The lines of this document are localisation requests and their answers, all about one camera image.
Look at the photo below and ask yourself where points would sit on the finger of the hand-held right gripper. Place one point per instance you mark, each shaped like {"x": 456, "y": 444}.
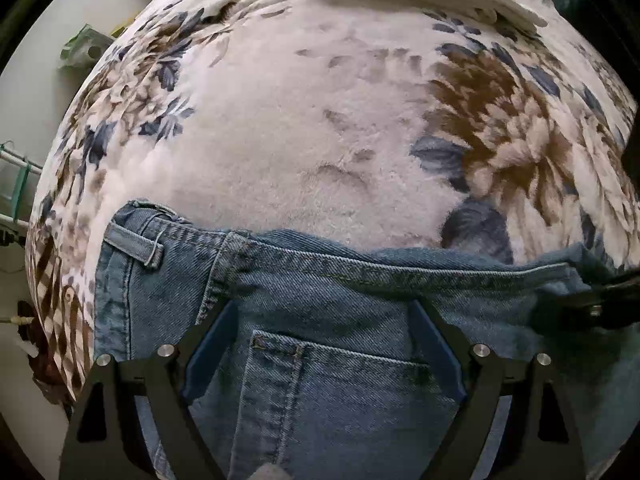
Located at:
{"x": 590, "y": 310}

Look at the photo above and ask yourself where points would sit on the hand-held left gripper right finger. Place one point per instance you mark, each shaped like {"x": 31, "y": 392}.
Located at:
{"x": 436, "y": 347}

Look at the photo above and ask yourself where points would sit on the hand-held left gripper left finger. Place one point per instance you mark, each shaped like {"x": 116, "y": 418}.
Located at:
{"x": 210, "y": 347}

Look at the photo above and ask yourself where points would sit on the blue denim pants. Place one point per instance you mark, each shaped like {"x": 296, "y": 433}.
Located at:
{"x": 325, "y": 300}

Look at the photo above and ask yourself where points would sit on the floral plush blanket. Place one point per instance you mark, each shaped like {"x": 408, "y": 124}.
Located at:
{"x": 300, "y": 135}

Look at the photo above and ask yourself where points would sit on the teal storage rack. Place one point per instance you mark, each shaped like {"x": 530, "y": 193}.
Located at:
{"x": 17, "y": 180}

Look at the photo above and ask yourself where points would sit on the green plastic bag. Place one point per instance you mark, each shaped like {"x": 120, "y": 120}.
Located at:
{"x": 82, "y": 47}

